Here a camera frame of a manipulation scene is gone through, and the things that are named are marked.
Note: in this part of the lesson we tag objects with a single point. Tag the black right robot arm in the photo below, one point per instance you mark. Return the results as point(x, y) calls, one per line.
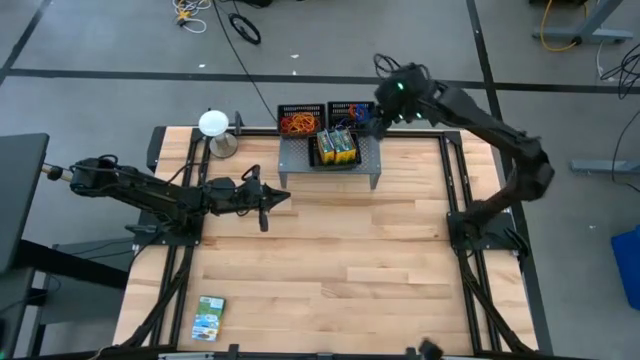
point(500, 135)

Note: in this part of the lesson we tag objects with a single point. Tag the black mesh basket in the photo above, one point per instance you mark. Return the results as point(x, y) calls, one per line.
point(286, 110)
point(312, 150)
point(334, 108)

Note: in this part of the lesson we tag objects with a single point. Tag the grey floor bar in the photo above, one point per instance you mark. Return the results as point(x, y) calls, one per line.
point(610, 167)

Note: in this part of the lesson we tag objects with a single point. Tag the grey perforated metal shelf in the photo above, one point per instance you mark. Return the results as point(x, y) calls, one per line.
point(292, 160)

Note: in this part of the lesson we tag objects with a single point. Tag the grey desk leg frame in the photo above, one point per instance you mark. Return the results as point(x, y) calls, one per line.
point(605, 36)

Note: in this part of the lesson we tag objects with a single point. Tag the blue bin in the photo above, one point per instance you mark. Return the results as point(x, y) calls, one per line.
point(630, 265)

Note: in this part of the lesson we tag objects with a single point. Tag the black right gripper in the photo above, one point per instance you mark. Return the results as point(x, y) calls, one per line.
point(405, 100)

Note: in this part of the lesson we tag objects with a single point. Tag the orange rubber band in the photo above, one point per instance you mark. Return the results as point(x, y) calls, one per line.
point(312, 123)
point(292, 119)
point(305, 125)

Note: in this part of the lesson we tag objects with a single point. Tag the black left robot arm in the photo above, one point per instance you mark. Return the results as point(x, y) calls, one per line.
point(150, 192)

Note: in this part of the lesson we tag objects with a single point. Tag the yellow crayon box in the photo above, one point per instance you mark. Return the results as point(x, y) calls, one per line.
point(325, 147)
point(338, 147)

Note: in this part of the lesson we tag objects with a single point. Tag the purple coil wristband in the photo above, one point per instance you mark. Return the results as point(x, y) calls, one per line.
point(342, 123)

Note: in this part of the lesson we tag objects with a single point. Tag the green cardboard box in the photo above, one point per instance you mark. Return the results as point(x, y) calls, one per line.
point(350, 144)
point(208, 317)

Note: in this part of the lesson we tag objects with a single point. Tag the white mushroom lamp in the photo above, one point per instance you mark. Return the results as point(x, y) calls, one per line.
point(214, 123)

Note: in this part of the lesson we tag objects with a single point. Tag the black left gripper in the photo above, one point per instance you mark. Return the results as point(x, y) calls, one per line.
point(255, 197)

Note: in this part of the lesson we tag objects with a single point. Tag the orange coil wristband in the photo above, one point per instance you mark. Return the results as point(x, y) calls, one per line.
point(352, 110)

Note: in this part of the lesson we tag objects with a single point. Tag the black side desk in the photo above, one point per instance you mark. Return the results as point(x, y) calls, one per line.
point(20, 190)

